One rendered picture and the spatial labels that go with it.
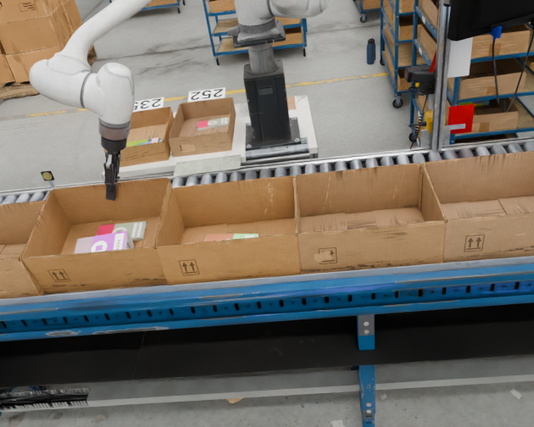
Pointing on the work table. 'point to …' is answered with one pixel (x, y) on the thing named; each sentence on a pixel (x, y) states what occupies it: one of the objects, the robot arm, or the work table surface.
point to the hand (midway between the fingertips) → (111, 189)
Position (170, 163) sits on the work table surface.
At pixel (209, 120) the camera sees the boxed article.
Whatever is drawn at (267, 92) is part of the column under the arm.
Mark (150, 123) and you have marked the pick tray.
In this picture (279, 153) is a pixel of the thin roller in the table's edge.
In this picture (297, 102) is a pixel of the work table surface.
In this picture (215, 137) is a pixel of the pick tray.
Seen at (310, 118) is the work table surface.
